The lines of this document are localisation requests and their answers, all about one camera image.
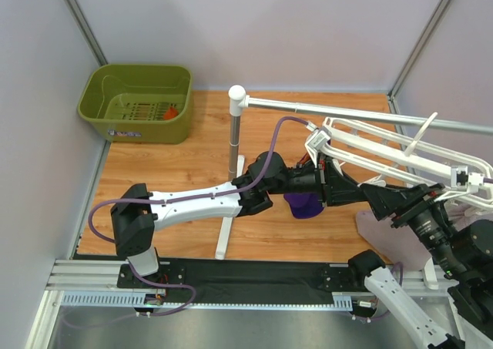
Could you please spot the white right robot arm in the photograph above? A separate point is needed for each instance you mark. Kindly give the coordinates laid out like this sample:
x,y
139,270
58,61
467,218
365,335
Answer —
x,y
459,314

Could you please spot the aluminium mounting rail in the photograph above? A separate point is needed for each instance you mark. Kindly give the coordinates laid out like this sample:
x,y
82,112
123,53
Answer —
x,y
109,283

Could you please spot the purple cloth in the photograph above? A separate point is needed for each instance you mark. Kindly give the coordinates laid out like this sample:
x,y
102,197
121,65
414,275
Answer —
x,y
304,206

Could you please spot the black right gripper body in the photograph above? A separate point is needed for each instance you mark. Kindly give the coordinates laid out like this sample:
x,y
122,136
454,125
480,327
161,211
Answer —
x,y
403,209

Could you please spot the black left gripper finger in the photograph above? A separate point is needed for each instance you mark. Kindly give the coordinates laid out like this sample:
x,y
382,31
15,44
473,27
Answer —
x,y
349,186
342,199

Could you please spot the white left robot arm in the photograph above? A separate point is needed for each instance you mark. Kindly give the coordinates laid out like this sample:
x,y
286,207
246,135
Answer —
x,y
140,213

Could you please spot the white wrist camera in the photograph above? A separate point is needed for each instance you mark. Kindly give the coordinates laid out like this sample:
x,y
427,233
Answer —
x,y
316,141
462,182

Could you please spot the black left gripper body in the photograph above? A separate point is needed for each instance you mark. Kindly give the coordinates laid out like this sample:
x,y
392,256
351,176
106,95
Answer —
x,y
322,181

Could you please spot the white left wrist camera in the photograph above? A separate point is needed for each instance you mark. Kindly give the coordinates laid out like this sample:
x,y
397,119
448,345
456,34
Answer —
x,y
316,141

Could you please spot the green plastic laundry basket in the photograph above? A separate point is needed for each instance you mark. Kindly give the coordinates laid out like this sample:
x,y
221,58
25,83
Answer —
x,y
125,103

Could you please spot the orange sock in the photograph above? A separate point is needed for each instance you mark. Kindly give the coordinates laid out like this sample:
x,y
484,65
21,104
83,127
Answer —
x,y
170,113
304,159

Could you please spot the white and grey drying rack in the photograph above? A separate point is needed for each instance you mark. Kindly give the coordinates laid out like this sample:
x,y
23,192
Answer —
x,y
239,100

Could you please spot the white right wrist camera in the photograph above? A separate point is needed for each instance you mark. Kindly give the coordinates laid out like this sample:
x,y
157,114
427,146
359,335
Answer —
x,y
462,182

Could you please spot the pale lilac hanging cloth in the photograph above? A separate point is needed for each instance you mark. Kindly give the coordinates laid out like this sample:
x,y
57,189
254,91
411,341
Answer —
x,y
401,245

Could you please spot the white clip sock hanger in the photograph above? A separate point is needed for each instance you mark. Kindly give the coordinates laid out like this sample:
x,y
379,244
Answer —
x,y
407,159

